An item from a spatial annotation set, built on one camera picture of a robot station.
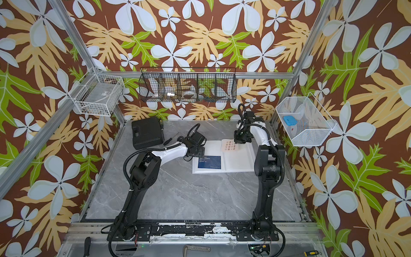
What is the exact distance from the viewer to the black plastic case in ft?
3.42

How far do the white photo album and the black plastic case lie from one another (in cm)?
32

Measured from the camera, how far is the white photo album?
3.13 ft
